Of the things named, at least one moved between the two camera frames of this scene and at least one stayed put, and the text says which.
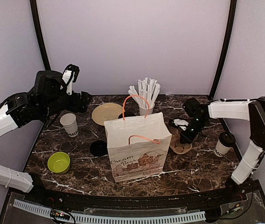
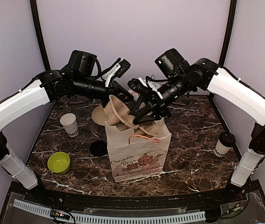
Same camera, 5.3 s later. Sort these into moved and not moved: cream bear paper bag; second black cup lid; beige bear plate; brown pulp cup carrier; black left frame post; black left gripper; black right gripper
Moved: black right gripper; black left gripper; brown pulp cup carrier
Not moved: cream bear paper bag; beige bear plate; black left frame post; second black cup lid
